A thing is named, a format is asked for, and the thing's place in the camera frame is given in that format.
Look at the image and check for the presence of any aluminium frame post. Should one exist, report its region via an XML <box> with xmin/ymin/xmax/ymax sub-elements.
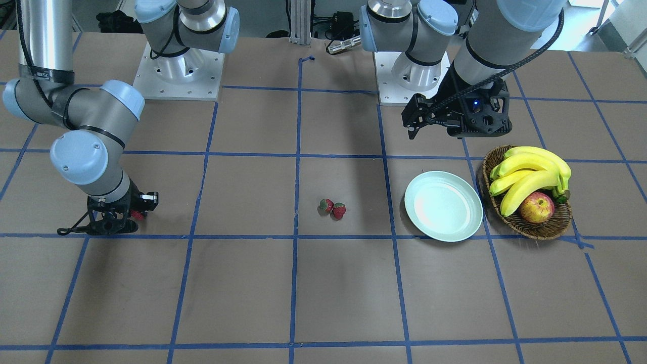
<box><xmin>288</xmin><ymin>0</ymin><xmax>313</xmax><ymax>47</ymax></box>

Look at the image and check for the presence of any red strawberry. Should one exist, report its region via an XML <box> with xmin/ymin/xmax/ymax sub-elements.
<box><xmin>130</xmin><ymin>210</ymin><xmax>146</xmax><ymax>221</ymax></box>
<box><xmin>331</xmin><ymin>203</ymin><xmax>346</xmax><ymax>220</ymax></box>
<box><xmin>318</xmin><ymin>198</ymin><xmax>334</xmax><ymax>214</ymax></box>

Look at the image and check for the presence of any woven wicker basket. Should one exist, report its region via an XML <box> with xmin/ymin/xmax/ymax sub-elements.
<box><xmin>478</xmin><ymin>145</ymin><xmax>572</xmax><ymax>240</ymax></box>

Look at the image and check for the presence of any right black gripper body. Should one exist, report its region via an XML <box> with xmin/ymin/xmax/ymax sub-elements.
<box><xmin>86</xmin><ymin>179</ymin><xmax>139</xmax><ymax>236</ymax></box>

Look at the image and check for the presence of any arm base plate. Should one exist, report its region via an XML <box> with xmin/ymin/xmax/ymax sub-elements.
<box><xmin>132</xmin><ymin>44</ymin><xmax>225</xmax><ymax>101</ymax></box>
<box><xmin>374</xmin><ymin>52</ymin><xmax>450</xmax><ymax>106</ymax></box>

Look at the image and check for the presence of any yellow banana bunch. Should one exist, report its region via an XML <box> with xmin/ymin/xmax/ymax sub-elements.
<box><xmin>487</xmin><ymin>146</ymin><xmax>572</xmax><ymax>217</ymax></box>

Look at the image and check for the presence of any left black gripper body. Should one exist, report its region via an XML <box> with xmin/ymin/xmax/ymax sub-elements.
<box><xmin>437</xmin><ymin>78</ymin><xmax>513</xmax><ymax>138</ymax></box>

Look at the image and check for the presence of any red apple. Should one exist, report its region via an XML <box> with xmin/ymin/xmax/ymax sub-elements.
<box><xmin>518</xmin><ymin>192</ymin><xmax>555</xmax><ymax>223</ymax></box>

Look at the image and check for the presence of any light green plate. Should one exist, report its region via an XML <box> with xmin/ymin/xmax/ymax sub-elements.
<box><xmin>404</xmin><ymin>171</ymin><xmax>483</xmax><ymax>242</ymax></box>

